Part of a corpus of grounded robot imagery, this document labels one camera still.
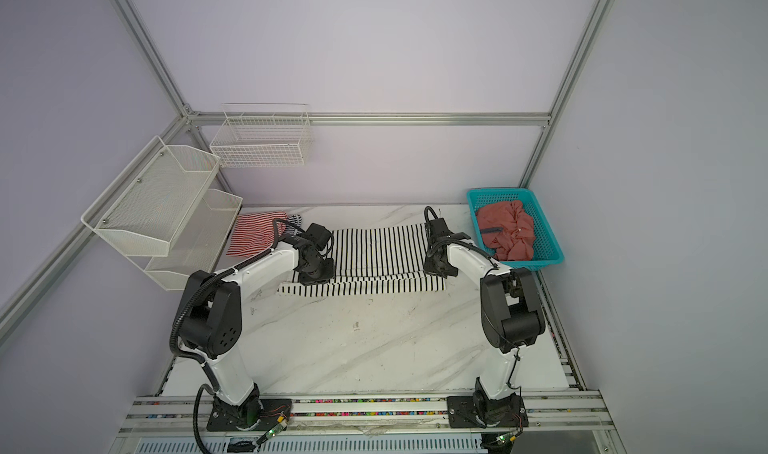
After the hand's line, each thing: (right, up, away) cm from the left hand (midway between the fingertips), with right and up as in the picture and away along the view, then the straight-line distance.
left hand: (326, 280), depth 91 cm
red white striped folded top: (-30, +15, +16) cm, 37 cm away
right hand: (+35, +4, +4) cm, 35 cm away
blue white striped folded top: (-18, +19, +24) cm, 36 cm away
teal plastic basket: (+73, +9, +8) cm, 74 cm away
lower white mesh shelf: (-41, +11, +2) cm, 43 cm away
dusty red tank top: (+64, +16, +18) cm, 68 cm away
